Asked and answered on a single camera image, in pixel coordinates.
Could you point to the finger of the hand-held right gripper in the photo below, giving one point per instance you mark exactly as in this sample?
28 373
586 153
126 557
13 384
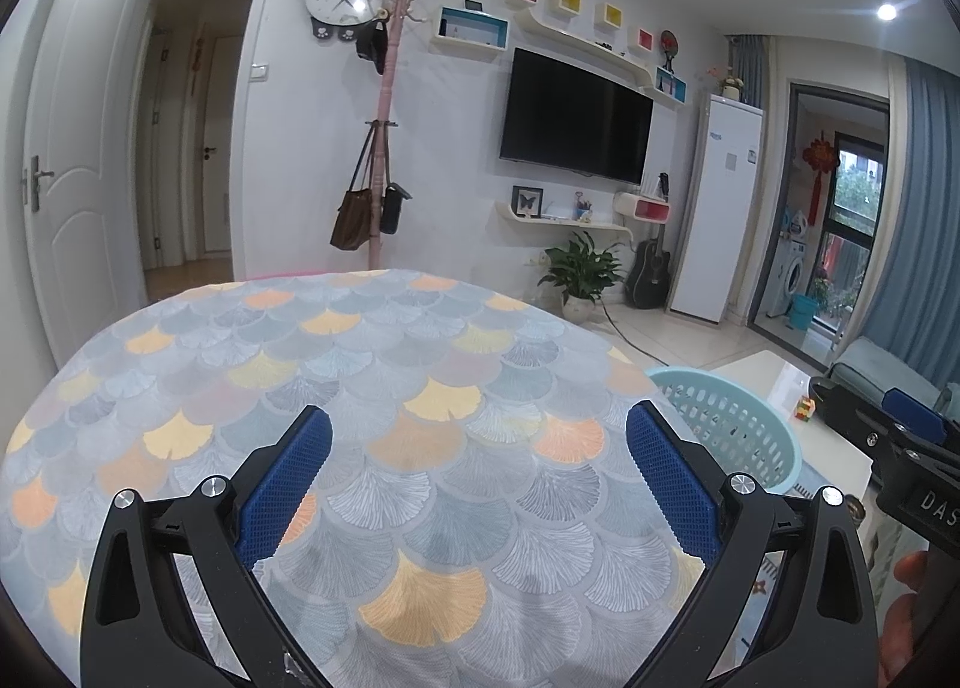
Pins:
851 418
911 414

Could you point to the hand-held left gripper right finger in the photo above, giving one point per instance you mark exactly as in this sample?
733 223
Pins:
667 478

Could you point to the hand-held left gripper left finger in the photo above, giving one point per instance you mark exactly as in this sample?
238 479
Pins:
289 478

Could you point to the light blue plastic basket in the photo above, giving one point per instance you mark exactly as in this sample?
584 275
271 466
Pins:
739 425

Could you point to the person's right hand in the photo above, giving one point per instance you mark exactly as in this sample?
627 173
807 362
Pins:
909 572

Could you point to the small colourful toy cube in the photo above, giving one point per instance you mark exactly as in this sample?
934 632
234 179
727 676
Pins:
806 409

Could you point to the teal sofa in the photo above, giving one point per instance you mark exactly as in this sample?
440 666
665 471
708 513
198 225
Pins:
870 365

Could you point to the white coffee table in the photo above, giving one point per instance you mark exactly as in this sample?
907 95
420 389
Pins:
772 377

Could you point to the blue bucket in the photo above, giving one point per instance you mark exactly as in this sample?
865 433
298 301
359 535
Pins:
802 313

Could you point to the white washing machine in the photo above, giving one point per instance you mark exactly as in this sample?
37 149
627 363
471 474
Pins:
789 275

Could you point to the round table with patterned cloth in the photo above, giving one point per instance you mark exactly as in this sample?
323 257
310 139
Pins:
450 395

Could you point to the black acoustic guitar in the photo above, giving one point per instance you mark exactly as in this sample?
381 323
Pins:
649 275

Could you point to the blue window curtain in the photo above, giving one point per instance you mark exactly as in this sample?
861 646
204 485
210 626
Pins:
919 208

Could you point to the green potted plant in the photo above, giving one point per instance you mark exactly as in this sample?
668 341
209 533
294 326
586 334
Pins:
581 268

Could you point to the white tall refrigerator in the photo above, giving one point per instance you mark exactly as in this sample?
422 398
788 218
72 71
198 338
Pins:
716 208

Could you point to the red knot decoration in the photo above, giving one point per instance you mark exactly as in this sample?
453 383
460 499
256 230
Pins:
819 159

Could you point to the brown hanging bag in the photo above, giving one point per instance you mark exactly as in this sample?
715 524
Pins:
352 219

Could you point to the white curved low shelf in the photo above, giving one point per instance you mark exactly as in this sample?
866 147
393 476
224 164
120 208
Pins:
562 221

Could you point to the small desk figurine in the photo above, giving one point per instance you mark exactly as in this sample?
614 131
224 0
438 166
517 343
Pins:
583 206

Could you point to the black hanging bag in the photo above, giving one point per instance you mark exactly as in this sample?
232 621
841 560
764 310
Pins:
394 208

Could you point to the white hallway door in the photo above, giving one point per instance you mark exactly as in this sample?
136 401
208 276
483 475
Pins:
216 141

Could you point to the flower pot on refrigerator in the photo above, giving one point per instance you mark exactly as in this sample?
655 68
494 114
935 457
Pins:
729 84

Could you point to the pink coat rack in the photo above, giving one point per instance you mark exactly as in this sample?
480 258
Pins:
386 133

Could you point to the white room door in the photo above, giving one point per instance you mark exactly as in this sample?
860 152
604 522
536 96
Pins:
82 133

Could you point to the ceiling spotlight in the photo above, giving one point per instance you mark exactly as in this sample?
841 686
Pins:
886 12

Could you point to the round fan ornament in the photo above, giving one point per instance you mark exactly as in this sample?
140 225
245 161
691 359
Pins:
670 43

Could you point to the black hat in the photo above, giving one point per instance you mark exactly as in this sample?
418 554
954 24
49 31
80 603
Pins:
371 47

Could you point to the white curved high shelf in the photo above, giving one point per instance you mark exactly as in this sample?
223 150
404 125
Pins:
585 39

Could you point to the black butterfly picture frame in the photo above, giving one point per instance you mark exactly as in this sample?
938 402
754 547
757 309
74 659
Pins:
528 202

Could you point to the dark balcony door frame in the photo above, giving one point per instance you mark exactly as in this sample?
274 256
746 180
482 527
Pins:
840 96

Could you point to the black wall television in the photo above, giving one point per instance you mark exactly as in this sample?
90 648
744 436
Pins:
574 114

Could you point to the blue wall cube shelf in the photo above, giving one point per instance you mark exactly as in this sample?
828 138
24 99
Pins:
671 84

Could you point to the white light switch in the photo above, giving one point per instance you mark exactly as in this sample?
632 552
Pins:
259 71

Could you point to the yellow wall cube shelf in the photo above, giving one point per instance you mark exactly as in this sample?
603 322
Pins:
609 15
568 0

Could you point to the blue framed wall shelf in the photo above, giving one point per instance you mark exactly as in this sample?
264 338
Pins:
472 28

